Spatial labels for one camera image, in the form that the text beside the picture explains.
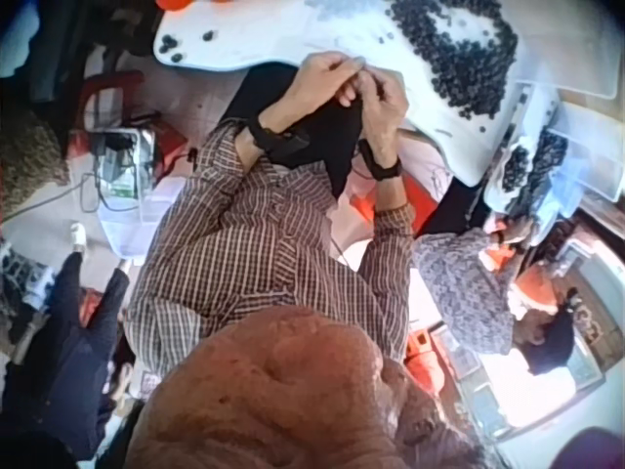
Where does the person's right hand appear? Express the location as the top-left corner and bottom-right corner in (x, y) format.
(349, 67), (411, 166)

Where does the white plastic box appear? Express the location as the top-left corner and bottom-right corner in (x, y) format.
(550, 100), (625, 202)

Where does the clear plastic container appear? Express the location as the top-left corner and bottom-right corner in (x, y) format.
(90, 126), (163, 261)

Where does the red stool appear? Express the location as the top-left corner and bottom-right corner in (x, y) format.
(67, 70), (190, 173)

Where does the large white tray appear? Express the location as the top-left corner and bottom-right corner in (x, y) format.
(153, 0), (524, 188)

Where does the small cluster of black beads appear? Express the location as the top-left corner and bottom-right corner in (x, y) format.
(158, 29), (217, 64)

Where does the black wrist band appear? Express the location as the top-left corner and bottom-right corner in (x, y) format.
(246, 114), (313, 166)
(357, 139), (404, 183)

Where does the brown woven bag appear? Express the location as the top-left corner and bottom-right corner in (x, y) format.
(0, 107), (70, 217)

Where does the orange stool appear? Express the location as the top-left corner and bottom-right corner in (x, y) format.
(336, 174), (441, 236)

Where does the flat white tray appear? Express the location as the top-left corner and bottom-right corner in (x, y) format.
(512, 0), (625, 103)

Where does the pile of black beads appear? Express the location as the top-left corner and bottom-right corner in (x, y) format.
(389, 0), (520, 122)

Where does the person's left hand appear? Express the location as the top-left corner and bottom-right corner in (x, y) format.
(275, 51), (368, 123)

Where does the clear bin of black beads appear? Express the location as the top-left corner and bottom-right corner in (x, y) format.
(486, 124), (588, 246)

